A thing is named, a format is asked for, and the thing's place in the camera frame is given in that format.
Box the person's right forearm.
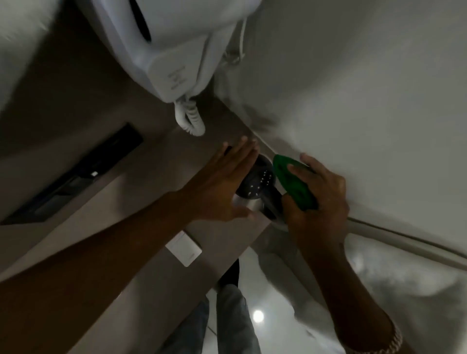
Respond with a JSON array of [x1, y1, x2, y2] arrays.
[[301, 237, 402, 354]]

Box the person's left forearm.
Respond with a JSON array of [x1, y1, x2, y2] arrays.
[[0, 190, 198, 354]]

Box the green scrubbing sponge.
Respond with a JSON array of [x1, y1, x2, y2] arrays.
[[272, 154, 319, 211]]

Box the person's blue jeans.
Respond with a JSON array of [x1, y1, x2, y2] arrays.
[[157, 284, 263, 354]]

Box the person's left hand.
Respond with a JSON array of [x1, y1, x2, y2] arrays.
[[175, 138, 260, 222]]

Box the person's right hand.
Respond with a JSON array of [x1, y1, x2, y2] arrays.
[[283, 153, 351, 253]]

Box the black and steel kettle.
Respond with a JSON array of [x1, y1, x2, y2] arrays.
[[223, 145, 289, 231]]

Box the person's black shoe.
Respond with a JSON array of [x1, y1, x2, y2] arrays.
[[218, 257, 241, 289]]

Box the white wall switch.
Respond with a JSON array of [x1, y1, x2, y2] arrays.
[[165, 230, 203, 268]]

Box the black wall slot panel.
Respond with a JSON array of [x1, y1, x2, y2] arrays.
[[0, 123, 144, 226]]

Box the white coiled cord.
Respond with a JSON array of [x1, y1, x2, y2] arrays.
[[174, 93, 206, 137]]

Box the thin white cable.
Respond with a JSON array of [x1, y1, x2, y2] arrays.
[[222, 16, 249, 67]]

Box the beige edge strip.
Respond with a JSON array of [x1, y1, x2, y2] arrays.
[[346, 216, 467, 272]]

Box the white wall hair dryer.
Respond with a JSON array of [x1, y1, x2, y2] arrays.
[[75, 0, 264, 104]]

